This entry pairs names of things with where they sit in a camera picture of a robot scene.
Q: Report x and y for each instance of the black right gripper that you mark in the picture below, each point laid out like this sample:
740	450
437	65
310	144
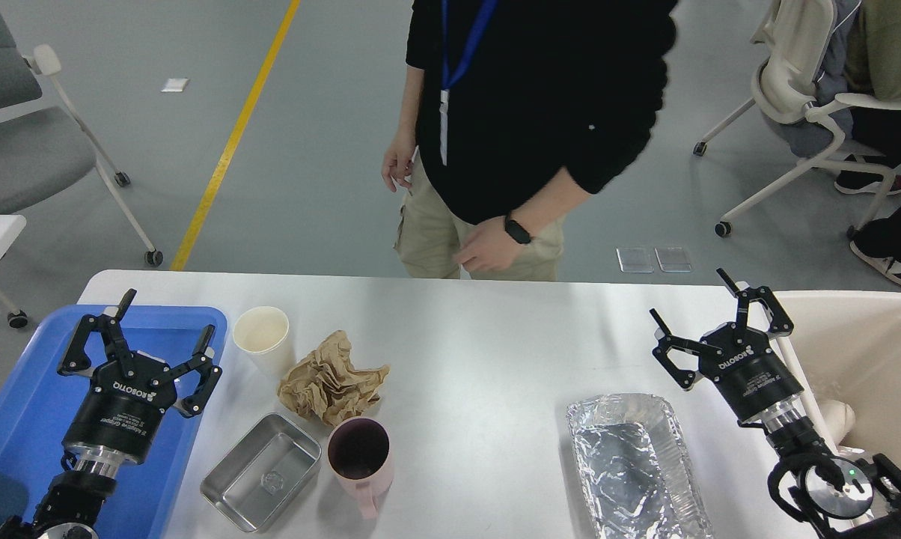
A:
753	374

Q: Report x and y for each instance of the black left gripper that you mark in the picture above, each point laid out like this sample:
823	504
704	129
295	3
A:
129	394

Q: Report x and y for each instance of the stainless steel rectangular tray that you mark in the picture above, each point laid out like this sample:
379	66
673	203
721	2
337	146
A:
259	477

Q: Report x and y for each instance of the pink mug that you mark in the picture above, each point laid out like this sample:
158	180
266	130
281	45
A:
359	454

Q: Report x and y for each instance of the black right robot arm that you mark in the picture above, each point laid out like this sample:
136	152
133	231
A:
840	498

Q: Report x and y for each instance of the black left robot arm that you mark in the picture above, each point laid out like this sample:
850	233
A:
76	496

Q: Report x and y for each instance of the blue plastic tray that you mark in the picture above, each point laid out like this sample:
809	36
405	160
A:
37	407

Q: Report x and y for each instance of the white cup in bin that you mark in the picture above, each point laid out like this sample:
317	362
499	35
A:
838	417

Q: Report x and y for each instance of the white paper cup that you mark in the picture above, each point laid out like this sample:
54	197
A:
263	334

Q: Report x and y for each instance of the white plastic bin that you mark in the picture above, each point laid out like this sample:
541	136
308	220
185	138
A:
845	346

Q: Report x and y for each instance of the aluminium foil tray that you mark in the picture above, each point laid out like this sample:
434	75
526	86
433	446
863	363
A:
634	467

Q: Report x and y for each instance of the crumpled foil in bin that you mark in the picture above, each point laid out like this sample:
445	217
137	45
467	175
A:
855	454

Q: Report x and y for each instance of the crumpled brown paper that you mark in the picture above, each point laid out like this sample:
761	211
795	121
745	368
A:
325	384

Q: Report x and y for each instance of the grey office chair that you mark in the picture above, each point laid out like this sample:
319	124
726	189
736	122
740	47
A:
48	150

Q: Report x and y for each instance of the white office chair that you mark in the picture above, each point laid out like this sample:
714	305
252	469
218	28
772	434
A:
786	90

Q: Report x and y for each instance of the person in black shirt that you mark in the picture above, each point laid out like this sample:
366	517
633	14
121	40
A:
513	114

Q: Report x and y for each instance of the seated person olive jacket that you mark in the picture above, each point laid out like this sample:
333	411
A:
873	66

